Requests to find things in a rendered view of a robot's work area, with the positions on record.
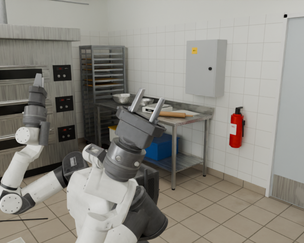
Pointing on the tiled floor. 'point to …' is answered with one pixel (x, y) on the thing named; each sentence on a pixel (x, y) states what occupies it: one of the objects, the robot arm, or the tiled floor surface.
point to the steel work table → (176, 166)
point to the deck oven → (14, 73)
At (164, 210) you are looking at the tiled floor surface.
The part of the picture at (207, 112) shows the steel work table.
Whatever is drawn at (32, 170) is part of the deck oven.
